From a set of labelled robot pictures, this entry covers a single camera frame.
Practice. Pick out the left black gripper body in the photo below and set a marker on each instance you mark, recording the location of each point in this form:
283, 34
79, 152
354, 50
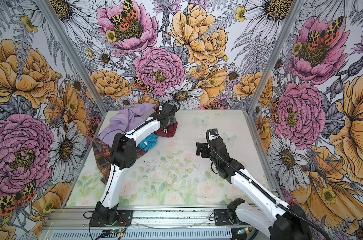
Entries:
172, 119

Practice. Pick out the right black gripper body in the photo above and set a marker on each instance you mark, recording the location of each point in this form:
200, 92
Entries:
206, 151

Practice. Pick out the maroon cloth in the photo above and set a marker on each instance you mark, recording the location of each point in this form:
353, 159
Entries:
167, 132

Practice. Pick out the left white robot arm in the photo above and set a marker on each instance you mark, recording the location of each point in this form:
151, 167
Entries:
123, 156

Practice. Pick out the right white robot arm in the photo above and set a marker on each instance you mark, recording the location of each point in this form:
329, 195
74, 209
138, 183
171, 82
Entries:
273, 217

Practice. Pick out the teal cloth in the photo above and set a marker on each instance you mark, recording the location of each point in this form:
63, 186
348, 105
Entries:
148, 143

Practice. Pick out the lavender cloth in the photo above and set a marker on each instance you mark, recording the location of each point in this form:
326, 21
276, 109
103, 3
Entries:
126, 120

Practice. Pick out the plaid flannel cloth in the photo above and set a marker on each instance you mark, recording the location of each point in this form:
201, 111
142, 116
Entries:
102, 158

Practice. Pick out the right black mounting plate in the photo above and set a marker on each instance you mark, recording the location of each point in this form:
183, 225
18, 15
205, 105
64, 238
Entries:
222, 218

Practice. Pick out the black mounting plate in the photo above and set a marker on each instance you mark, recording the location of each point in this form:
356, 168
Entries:
111, 218
222, 218

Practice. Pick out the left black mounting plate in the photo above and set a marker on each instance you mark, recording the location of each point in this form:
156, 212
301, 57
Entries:
111, 218

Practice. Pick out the green circuit board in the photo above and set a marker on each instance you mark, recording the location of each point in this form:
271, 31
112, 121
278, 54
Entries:
114, 232

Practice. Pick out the left aluminium corner post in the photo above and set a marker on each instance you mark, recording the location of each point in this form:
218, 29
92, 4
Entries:
59, 32

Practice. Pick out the aluminium corner post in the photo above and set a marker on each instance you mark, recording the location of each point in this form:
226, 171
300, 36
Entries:
281, 39
59, 32

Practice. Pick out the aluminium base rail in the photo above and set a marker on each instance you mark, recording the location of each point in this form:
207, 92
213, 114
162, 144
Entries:
148, 223

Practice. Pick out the right aluminium corner post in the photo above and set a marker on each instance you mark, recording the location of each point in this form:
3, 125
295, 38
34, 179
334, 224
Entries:
281, 39

